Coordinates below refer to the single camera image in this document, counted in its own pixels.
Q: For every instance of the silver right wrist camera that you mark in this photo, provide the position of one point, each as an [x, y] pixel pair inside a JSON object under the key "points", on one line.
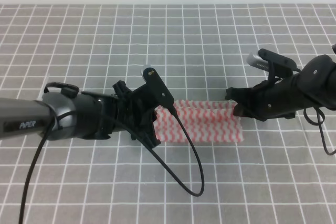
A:
{"points": [[272, 62]]}

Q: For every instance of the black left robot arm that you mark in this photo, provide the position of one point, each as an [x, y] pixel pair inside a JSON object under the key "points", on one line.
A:
{"points": [[67, 112]]}

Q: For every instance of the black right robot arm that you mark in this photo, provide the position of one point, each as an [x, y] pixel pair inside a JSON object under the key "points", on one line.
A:
{"points": [[287, 89]]}

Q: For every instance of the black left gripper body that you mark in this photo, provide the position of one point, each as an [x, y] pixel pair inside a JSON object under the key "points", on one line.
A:
{"points": [[136, 110]]}

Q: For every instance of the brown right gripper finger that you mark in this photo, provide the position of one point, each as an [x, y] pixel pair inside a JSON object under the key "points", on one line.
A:
{"points": [[240, 110]]}

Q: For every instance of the pink wavy striped towel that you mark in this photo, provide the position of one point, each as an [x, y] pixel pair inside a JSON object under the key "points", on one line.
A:
{"points": [[204, 121]]}

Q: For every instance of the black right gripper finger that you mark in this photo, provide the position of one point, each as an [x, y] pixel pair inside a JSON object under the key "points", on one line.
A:
{"points": [[238, 94]]}

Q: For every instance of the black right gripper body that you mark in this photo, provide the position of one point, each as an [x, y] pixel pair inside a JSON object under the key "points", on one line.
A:
{"points": [[259, 107]]}

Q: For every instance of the grey grid tablecloth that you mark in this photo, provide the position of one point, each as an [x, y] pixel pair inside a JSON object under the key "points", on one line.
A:
{"points": [[278, 174]]}

